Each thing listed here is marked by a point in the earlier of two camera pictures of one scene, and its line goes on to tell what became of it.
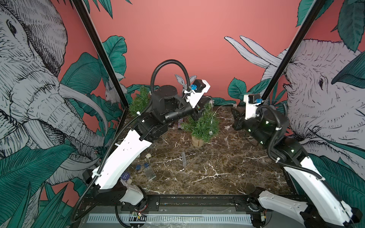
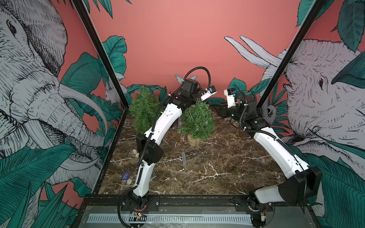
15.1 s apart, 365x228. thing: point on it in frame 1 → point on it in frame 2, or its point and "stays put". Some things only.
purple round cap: [125, 176] stays put
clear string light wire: [211, 132] → [206, 122]
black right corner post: [317, 6] stays put
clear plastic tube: [184, 159] stays put
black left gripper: [198, 109] → [197, 90]
